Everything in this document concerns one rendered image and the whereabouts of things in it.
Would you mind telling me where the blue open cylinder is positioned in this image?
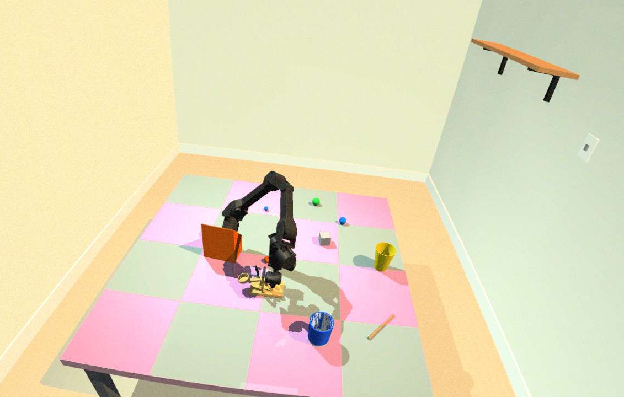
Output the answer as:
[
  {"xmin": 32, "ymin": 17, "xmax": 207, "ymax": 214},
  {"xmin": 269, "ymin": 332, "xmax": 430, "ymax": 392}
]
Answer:
[{"xmin": 308, "ymin": 312, "xmax": 334, "ymax": 347}]

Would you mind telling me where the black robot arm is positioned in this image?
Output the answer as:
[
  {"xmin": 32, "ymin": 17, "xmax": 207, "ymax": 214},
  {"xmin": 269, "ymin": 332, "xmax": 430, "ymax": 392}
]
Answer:
[{"xmin": 222, "ymin": 171, "xmax": 297, "ymax": 271}]

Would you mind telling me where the yellow cup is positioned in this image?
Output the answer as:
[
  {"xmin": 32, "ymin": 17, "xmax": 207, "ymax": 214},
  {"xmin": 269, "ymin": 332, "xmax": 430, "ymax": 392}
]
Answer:
[{"xmin": 374, "ymin": 242, "xmax": 396, "ymax": 272}]

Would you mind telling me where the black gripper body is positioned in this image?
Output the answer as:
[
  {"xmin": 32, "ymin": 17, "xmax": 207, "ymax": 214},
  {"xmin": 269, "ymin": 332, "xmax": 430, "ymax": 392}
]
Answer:
[{"xmin": 265, "ymin": 253, "xmax": 282, "ymax": 285}]

